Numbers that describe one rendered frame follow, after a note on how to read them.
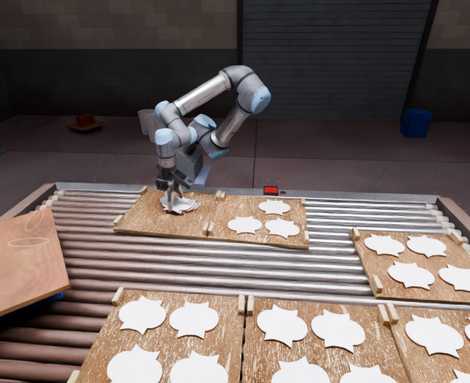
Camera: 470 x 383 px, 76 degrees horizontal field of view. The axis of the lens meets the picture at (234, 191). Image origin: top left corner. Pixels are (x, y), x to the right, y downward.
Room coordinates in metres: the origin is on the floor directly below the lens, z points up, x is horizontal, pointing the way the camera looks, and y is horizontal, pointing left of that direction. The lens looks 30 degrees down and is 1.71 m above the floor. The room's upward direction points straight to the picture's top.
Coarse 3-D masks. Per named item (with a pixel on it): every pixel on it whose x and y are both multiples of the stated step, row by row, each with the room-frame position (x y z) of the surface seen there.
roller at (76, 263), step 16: (160, 272) 0.81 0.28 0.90; (176, 272) 0.81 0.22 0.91; (192, 272) 0.81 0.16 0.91; (208, 272) 0.80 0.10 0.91; (224, 272) 0.80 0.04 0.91; (240, 272) 0.80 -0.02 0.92; (256, 272) 0.79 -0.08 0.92; (272, 272) 0.79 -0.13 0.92; (288, 272) 0.79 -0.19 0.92; (304, 272) 0.79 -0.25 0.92; (320, 272) 0.79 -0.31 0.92
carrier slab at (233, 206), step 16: (224, 208) 1.19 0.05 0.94; (240, 208) 1.19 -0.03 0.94; (256, 208) 1.19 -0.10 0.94; (304, 208) 1.18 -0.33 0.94; (224, 224) 1.06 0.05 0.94; (304, 224) 1.06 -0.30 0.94; (224, 240) 0.96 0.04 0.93; (240, 240) 0.95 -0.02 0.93; (256, 240) 0.95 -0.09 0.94; (272, 240) 0.95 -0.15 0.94; (288, 240) 0.95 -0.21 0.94
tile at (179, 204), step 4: (176, 196) 1.26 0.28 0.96; (176, 200) 1.22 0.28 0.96; (180, 200) 1.22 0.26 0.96; (184, 200) 1.22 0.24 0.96; (188, 200) 1.22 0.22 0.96; (164, 204) 1.18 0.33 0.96; (172, 204) 1.18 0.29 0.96; (176, 204) 1.18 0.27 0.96; (180, 204) 1.18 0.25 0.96; (184, 204) 1.18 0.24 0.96; (188, 204) 1.18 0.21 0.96; (172, 208) 1.15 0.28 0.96; (176, 208) 1.15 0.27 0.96; (180, 208) 1.15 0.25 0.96; (184, 208) 1.15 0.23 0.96; (188, 208) 1.15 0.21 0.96; (176, 212) 1.13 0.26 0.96
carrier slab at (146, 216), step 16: (160, 192) 1.34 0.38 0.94; (192, 192) 1.34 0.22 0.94; (144, 208) 1.19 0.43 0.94; (160, 208) 1.19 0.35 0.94; (208, 208) 1.19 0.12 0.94; (128, 224) 1.07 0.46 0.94; (144, 224) 1.07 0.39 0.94; (160, 224) 1.06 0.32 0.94; (176, 224) 1.06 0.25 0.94; (192, 224) 1.06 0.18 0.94
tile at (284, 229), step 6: (270, 222) 1.06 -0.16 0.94; (276, 222) 1.06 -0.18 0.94; (282, 222) 1.06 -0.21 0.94; (288, 222) 1.06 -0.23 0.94; (294, 222) 1.07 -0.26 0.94; (270, 228) 1.02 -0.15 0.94; (276, 228) 1.02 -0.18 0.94; (282, 228) 1.02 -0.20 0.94; (288, 228) 1.02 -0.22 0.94; (294, 228) 1.02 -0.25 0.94; (270, 234) 0.98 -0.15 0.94; (276, 234) 0.98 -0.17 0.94; (282, 234) 0.98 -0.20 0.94; (288, 234) 0.98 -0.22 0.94; (294, 234) 0.98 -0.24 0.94
